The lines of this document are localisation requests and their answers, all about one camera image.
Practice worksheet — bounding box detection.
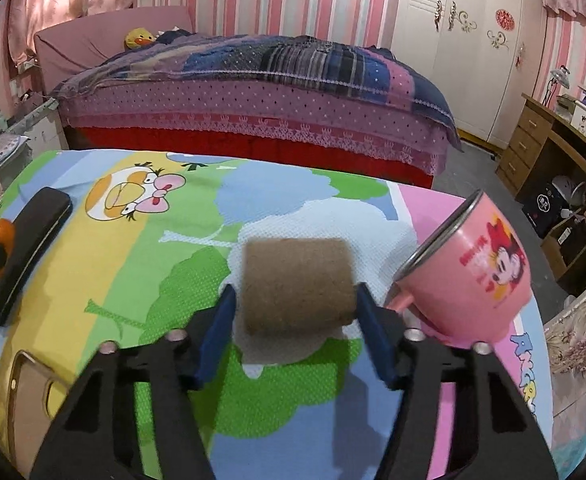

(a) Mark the small bedside stand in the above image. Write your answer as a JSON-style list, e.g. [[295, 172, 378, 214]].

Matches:
[[0, 97, 68, 171]]

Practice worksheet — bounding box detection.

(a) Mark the black paper bag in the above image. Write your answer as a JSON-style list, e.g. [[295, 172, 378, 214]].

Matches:
[[522, 187, 556, 238]]

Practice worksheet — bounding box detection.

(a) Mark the yellow duck plush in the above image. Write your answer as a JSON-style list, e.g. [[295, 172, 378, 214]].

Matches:
[[124, 27, 156, 52]]

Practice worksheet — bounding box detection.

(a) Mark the white fan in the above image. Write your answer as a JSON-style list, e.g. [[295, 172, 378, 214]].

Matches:
[[550, 175, 586, 208]]

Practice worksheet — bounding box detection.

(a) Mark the desk lamp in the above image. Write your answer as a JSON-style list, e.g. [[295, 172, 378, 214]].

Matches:
[[543, 66, 571, 108]]

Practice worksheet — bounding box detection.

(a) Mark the brown cardboard tube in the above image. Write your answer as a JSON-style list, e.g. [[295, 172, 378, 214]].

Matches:
[[242, 237, 358, 338]]

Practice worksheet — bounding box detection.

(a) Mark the patchwork quilt blanket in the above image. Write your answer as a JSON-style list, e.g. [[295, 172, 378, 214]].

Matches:
[[53, 35, 464, 153]]

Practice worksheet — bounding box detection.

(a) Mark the colourful cartoon printed tablecloth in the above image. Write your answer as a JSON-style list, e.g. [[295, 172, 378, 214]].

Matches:
[[0, 149, 556, 480]]

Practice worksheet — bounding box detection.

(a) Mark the black zip case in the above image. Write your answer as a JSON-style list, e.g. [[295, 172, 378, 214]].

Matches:
[[0, 186, 72, 327]]

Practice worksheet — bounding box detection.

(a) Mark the wooden desk with drawers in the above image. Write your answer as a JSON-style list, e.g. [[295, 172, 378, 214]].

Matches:
[[496, 92, 586, 201]]

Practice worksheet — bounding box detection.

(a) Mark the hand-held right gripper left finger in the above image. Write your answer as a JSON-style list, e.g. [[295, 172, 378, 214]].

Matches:
[[32, 284, 239, 480]]

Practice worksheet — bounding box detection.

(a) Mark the cardboard box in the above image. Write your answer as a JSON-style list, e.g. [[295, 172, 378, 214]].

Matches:
[[540, 205, 586, 281]]

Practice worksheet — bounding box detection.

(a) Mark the pink cartoon cup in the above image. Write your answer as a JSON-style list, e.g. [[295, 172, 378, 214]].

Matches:
[[385, 190, 533, 346]]

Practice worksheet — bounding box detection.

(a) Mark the white wardrobe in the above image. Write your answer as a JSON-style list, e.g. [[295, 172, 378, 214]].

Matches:
[[390, 0, 554, 150]]

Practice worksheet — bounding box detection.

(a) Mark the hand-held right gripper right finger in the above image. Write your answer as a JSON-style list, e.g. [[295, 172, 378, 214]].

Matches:
[[355, 282, 559, 480]]

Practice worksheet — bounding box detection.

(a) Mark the dark cloth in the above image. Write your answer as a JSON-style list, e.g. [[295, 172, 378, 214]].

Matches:
[[154, 29, 196, 45]]

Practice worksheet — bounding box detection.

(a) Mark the brown cardboard roll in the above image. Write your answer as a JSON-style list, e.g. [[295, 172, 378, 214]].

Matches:
[[225, 200, 419, 378]]

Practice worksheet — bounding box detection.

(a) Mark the bed with purple dotted skirt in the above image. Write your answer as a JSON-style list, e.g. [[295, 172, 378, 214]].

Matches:
[[33, 6, 466, 191]]

